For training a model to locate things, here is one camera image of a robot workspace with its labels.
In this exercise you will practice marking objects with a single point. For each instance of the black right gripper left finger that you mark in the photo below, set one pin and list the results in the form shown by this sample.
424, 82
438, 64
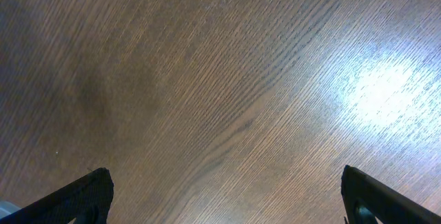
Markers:
86, 200

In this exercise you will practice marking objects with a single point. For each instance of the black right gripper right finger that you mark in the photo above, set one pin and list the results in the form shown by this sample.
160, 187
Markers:
367, 200

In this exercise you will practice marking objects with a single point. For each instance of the clear plastic storage bin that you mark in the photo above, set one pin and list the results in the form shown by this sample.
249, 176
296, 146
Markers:
7, 208

